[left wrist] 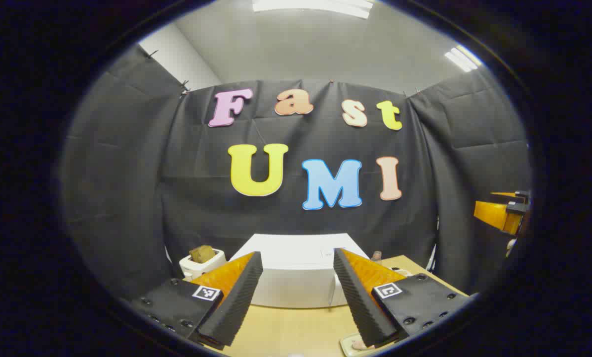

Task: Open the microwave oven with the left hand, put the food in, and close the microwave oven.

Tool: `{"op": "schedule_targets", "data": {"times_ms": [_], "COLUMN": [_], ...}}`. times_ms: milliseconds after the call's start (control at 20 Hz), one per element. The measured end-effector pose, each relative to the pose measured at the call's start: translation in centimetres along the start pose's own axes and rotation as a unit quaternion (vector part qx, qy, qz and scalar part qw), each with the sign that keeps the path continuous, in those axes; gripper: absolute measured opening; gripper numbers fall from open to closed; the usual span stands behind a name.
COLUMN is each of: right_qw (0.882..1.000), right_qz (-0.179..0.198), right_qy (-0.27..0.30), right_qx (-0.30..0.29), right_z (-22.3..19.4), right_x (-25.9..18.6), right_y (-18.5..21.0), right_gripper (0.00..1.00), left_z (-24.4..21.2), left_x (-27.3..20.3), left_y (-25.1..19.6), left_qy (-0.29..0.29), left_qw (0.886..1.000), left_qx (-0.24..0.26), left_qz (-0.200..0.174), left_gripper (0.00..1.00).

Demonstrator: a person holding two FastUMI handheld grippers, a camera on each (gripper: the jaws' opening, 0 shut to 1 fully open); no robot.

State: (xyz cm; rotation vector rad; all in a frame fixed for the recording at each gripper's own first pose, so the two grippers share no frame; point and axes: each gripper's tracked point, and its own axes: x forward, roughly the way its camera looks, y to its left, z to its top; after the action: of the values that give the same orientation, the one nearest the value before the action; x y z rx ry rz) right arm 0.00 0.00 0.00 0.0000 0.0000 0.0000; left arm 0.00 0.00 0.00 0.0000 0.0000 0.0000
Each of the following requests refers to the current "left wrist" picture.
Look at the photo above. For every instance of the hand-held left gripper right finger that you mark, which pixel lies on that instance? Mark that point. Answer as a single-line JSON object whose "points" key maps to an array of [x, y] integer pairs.
{"points": [[358, 302]]}

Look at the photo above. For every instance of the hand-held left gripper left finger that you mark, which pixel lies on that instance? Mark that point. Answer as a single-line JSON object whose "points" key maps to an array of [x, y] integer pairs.
{"points": [[240, 297]]}

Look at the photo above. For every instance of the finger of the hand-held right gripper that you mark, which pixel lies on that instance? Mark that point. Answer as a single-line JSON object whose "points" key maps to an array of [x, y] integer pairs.
{"points": [[494, 214]]}

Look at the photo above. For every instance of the sprinkled bread roll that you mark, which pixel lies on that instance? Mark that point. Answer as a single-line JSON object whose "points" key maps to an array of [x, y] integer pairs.
{"points": [[358, 345]]}

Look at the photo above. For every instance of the white microwave oven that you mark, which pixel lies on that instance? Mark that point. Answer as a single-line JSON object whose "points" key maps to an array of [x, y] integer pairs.
{"points": [[296, 272]]}

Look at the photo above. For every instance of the small square pale plate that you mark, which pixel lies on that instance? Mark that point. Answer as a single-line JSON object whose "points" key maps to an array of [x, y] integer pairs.
{"points": [[348, 344]]}

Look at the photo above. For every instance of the clear bottle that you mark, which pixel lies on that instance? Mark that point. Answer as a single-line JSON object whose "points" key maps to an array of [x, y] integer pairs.
{"points": [[376, 256]]}

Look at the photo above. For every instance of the white toaster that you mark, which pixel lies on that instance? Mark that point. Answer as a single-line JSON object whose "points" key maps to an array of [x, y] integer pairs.
{"points": [[197, 270]]}

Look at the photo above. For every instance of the brown bread slice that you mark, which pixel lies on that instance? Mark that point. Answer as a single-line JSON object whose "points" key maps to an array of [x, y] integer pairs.
{"points": [[202, 254]]}

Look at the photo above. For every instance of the ceiling light panel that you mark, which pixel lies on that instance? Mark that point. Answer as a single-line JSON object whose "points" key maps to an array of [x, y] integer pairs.
{"points": [[311, 6], [462, 58]]}

